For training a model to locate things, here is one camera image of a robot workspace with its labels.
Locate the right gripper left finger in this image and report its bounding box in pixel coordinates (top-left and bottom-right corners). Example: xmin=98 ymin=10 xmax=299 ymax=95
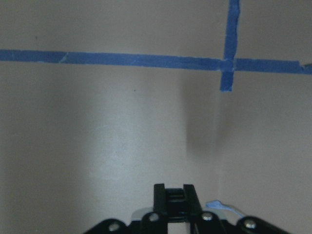
xmin=86 ymin=184 xmax=168 ymax=234

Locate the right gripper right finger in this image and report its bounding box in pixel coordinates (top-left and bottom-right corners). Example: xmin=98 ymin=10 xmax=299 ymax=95
xmin=167 ymin=184 xmax=288 ymax=234

